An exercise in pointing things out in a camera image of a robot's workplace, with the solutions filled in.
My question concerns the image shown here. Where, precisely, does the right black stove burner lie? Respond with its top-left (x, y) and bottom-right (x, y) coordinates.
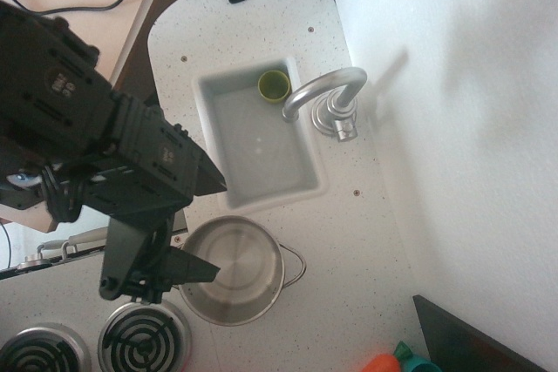
top-left (98, 301), bottom-right (192, 371)

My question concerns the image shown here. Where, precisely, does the stainless steel pot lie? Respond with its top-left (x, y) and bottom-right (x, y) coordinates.
top-left (178, 215), bottom-right (307, 327)

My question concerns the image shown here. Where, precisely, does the silver toy faucet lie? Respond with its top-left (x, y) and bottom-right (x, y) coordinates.
top-left (282, 67), bottom-right (367, 142)

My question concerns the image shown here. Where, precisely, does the silver stove knob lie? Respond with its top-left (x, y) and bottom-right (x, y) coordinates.
top-left (17, 253), bottom-right (51, 273)

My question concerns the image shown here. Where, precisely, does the black stove burner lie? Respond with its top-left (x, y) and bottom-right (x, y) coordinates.
top-left (1, 322), bottom-right (92, 372)
top-left (98, 301), bottom-right (192, 371)

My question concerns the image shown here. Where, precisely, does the grey oven door handle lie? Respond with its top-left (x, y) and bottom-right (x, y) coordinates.
top-left (37, 227), bottom-right (107, 260)

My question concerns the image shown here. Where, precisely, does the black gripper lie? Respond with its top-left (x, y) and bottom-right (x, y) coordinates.
top-left (80, 91), bottom-right (227, 302)

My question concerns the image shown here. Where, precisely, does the dark wooden board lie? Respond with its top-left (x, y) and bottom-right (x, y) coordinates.
top-left (412, 294), bottom-right (545, 372)

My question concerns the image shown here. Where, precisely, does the left black stove burner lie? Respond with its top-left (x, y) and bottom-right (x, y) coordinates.
top-left (1, 322), bottom-right (92, 372)

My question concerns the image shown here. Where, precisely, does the teal plastic cup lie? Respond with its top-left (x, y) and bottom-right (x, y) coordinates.
top-left (393, 341), bottom-right (441, 372)

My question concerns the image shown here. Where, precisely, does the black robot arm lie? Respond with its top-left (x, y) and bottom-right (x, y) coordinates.
top-left (1, 3), bottom-right (227, 303)

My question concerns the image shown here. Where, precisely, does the orange toy carrot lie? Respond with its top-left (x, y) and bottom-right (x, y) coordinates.
top-left (361, 354), bottom-right (402, 372)

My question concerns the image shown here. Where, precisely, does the green plastic cup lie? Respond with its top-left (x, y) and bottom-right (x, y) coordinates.
top-left (257, 70), bottom-right (291, 104)

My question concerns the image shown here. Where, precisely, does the grey toy sink basin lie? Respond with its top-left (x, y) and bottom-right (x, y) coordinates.
top-left (193, 57), bottom-right (327, 213)

